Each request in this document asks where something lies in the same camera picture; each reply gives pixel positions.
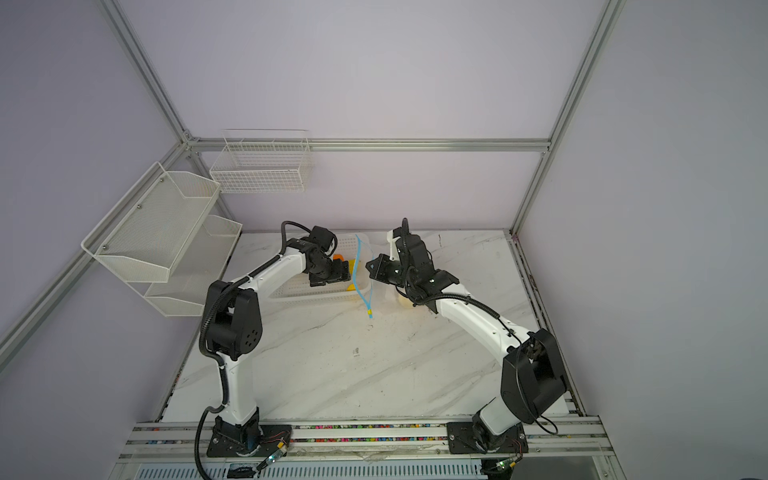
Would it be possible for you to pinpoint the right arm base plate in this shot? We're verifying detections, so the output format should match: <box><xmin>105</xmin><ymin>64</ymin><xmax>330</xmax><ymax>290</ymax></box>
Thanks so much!
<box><xmin>446</xmin><ymin>422</ymin><xmax>529</xmax><ymax>454</ymax></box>

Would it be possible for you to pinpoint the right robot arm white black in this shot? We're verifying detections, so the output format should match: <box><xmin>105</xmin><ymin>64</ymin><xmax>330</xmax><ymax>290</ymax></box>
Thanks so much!
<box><xmin>365</xmin><ymin>219</ymin><xmax>569</xmax><ymax>443</ymax></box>

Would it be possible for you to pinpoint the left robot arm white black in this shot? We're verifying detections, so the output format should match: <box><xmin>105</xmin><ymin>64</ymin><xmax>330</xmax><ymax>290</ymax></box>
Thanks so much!
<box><xmin>198</xmin><ymin>221</ymin><xmax>351</xmax><ymax>451</ymax></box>

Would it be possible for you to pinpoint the lower white mesh shelf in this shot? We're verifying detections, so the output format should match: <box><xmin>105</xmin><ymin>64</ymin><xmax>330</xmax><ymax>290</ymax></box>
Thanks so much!
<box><xmin>143</xmin><ymin>215</ymin><xmax>242</xmax><ymax>317</ymax></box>

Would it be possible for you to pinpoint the white mesh shelf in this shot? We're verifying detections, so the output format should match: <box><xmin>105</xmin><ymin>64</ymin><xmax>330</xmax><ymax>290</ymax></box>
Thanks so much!
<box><xmin>143</xmin><ymin>215</ymin><xmax>242</xmax><ymax>317</ymax></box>
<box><xmin>81</xmin><ymin>163</ymin><xmax>220</xmax><ymax>283</ymax></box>

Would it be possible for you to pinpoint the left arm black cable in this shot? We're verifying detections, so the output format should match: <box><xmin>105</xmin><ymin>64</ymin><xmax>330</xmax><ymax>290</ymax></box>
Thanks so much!
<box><xmin>193</xmin><ymin>220</ymin><xmax>313</xmax><ymax>480</ymax></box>

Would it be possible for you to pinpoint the upper white mesh shelf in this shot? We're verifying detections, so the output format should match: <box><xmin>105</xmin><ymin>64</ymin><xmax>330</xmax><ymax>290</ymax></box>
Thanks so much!
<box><xmin>81</xmin><ymin>163</ymin><xmax>220</xmax><ymax>283</ymax></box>

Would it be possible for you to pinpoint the clear zip top bag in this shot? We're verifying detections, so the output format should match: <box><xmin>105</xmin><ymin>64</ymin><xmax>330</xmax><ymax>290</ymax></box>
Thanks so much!
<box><xmin>350</xmin><ymin>233</ymin><xmax>433</xmax><ymax>319</ymax></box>

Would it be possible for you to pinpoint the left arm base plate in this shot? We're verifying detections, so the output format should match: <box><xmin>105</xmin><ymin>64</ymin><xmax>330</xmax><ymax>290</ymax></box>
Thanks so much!
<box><xmin>206</xmin><ymin>417</ymin><xmax>293</xmax><ymax>458</ymax></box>

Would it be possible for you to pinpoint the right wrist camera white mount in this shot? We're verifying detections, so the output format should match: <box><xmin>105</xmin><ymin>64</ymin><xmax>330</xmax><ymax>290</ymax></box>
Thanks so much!
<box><xmin>387</xmin><ymin>227</ymin><xmax>401</xmax><ymax>260</ymax></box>

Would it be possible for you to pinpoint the white plastic perforated basket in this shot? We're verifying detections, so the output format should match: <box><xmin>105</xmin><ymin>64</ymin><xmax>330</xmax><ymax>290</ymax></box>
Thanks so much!
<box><xmin>259</xmin><ymin>232</ymin><xmax>372</xmax><ymax>304</ymax></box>

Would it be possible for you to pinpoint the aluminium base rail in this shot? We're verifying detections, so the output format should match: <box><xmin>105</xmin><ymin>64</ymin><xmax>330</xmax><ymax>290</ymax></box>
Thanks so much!
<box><xmin>109</xmin><ymin>415</ymin><xmax>625</xmax><ymax>479</ymax></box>

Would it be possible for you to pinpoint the white wire wall basket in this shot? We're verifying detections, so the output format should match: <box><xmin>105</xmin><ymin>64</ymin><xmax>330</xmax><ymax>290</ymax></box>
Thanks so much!
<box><xmin>209</xmin><ymin>129</ymin><xmax>314</xmax><ymax>194</ymax></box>

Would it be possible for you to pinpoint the cream white garlic bulb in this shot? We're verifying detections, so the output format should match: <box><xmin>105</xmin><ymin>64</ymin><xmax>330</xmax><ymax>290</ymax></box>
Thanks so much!
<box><xmin>395</xmin><ymin>287</ymin><xmax>419</xmax><ymax>308</ymax></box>

